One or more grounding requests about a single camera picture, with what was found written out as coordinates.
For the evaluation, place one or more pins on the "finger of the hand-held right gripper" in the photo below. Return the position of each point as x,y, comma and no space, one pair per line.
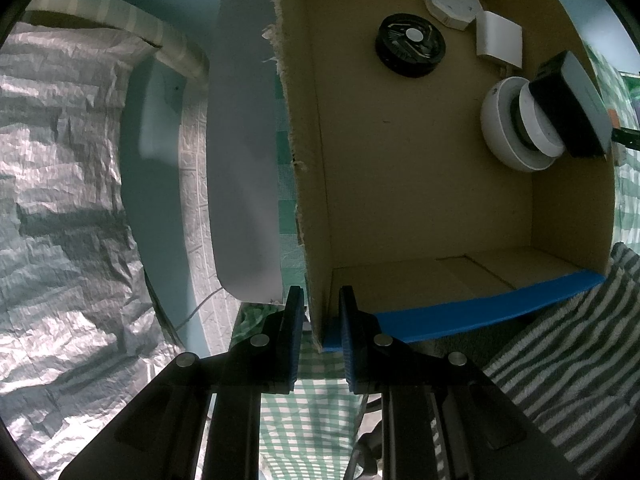
627,137

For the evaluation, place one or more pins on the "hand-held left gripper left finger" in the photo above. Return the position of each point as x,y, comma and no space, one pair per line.
295,330

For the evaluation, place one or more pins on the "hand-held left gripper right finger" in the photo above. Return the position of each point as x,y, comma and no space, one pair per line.
350,340

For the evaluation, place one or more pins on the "dark grey charger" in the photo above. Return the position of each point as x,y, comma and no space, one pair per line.
565,110

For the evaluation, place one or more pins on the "white round device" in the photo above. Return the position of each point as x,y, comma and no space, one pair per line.
500,125

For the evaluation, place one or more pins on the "white charger block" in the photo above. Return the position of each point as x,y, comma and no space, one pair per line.
500,37

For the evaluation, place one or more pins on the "blue cardboard box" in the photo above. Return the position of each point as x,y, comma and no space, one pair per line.
400,185

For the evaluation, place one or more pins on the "white octagonal device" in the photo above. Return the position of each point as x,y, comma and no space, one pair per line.
452,2

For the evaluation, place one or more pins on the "round black grey device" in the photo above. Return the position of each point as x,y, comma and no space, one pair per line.
410,45

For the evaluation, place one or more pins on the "grey striped blanket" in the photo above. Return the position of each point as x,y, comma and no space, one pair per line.
575,360

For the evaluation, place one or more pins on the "silver foil sheet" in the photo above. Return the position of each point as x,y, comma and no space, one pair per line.
60,185

